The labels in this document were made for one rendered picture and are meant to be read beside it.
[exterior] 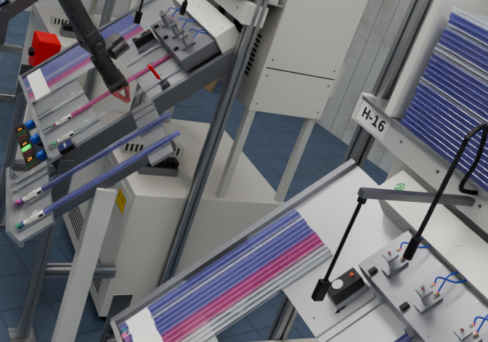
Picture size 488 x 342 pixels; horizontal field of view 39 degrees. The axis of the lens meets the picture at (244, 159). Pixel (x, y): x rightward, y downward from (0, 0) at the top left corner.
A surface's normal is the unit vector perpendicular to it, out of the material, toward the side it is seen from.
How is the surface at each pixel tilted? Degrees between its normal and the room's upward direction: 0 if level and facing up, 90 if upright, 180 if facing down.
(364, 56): 90
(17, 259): 0
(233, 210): 90
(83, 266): 90
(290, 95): 90
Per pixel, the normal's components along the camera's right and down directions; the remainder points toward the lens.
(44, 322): 0.32, -0.87
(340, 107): -0.75, 0.03
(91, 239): 0.29, 0.48
